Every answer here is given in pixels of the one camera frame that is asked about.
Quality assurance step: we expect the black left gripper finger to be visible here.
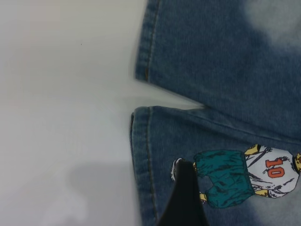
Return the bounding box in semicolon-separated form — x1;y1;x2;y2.
156;158;208;226

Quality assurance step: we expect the blue denim pants basketball print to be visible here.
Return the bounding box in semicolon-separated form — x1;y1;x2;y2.
128;0;301;226

